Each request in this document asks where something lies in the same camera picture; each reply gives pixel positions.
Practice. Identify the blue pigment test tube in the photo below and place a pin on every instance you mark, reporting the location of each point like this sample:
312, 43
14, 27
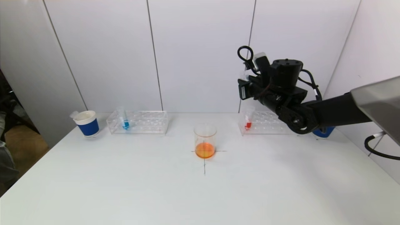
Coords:
126, 125

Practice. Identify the blue white paper cup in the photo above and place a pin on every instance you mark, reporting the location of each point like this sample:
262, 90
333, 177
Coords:
323, 132
89, 127

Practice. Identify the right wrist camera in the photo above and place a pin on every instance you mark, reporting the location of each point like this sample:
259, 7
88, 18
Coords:
262, 64

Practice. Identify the grey trouser leg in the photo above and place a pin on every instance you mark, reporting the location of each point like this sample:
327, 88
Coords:
6, 162

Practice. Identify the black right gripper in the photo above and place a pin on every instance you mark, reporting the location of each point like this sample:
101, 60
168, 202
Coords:
243, 89

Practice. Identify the red pigment test tube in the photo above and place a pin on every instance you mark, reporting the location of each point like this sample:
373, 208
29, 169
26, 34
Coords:
247, 125

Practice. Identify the clear acrylic test tube rack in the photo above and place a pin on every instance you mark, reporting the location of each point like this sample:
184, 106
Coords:
141, 125
265, 125

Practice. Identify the clear glass beaker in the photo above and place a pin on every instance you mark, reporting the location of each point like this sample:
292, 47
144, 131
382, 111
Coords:
204, 150

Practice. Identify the orange pigment test tube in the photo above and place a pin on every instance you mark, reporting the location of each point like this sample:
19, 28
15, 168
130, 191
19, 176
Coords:
75, 115

